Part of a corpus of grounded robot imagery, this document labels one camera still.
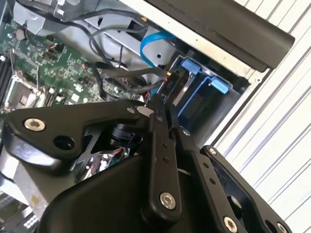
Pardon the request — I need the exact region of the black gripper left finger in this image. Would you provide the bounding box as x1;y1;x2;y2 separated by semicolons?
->
4;95;183;220

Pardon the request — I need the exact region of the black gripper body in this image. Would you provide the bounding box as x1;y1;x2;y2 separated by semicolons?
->
36;154;221;233

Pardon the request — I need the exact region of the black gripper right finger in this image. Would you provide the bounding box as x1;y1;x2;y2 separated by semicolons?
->
167;103;294;233

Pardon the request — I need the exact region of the black disk wire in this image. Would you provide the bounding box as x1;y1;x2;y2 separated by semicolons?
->
93;62;175;101

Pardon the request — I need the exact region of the blue disk wire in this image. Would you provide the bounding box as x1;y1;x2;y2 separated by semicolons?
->
139;31;179;72

